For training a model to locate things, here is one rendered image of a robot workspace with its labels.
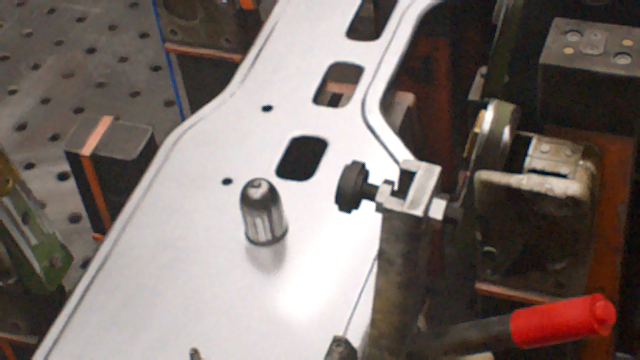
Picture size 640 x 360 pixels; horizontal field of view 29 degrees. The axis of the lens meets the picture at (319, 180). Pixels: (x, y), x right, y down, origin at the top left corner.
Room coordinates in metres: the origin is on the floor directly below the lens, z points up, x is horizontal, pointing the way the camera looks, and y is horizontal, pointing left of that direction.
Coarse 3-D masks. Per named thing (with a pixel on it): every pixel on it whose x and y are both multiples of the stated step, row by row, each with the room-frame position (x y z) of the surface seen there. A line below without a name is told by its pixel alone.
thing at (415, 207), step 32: (352, 160) 0.45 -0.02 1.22; (352, 192) 0.43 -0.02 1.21; (384, 192) 0.43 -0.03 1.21; (416, 192) 0.43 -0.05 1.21; (384, 224) 0.42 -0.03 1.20; (416, 224) 0.41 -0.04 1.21; (448, 224) 0.42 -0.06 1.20; (384, 256) 0.42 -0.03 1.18; (416, 256) 0.41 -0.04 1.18; (384, 288) 0.42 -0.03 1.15; (416, 288) 0.42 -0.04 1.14; (384, 320) 0.42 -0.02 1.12; (416, 320) 0.44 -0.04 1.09; (384, 352) 0.42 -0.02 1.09
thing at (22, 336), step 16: (0, 256) 0.60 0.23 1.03; (0, 272) 0.60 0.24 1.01; (0, 288) 0.60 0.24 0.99; (16, 288) 0.60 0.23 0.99; (64, 288) 0.64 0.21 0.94; (0, 304) 0.61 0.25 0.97; (16, 304) 0.60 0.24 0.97; (32, 304) 0.61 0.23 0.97; (48, 304) 0.62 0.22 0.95; (0, 320) 0.61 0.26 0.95; (16, 320) 0.60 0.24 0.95; (32, 320) 0.60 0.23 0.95; (48, 320) 0.61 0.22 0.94; (0, 336) 0.61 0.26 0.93; (16, 336) 0.61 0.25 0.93; (32, 336) 0.61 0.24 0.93; (0, 352) 0.63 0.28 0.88; (16, 352) 0.62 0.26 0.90; (32, 352) 0.61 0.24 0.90
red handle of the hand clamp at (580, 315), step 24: (528, 312) 0.40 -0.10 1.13; (552, 312) 0.40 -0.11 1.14; (576, 312) 0.39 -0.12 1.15; (600, 312) 0.38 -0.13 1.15; (432, 336) 0.43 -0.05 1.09; (456, 336) 0.42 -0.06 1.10; (480, 336) 0.41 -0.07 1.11; (504, 336) 0.40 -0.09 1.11; (528, 336) 0.39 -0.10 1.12; (552, 336) 0.39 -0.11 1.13; (576, 336) 0.38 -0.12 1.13
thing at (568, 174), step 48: (528, 144) 0.60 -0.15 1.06; (576, 144) 0.58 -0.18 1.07; (480, 192) 0.57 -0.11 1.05; (528, 192) 0.55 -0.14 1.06; (576, 192) 0.54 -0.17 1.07; (480, 240) 0.57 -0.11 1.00; (528, 240) 0.56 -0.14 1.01; (576, 240) 0.54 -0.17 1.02; (480, 288) 0.56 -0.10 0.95; (528, 288) 0.55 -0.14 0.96; (576, 288) 0.54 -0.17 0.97
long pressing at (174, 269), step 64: (320, 0) 0.88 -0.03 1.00; (448, 0) 0.85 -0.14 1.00; (256, 64) 0.80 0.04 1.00; (320, 64) 0.79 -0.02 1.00; (384, 64) 0.77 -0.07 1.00; (192, 128) 0.74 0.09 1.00; (256, 128) 0.72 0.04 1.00; (320, 128) 0.71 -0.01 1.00; (384, 128) 0.70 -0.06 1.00; (192, 192) 0.66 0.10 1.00; (320, 192) 0.64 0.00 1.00; (128, 256) 0.61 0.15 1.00; (192, 256) 0.60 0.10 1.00; (256, 256) 0.59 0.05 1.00; (320, 256) 0.58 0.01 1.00; (64, 320) 0.56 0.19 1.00; (128, 320) 0.55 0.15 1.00; (192, 320) 0.54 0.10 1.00; (256, 320) 0.53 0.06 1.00; (320, 320) 0.52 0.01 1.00
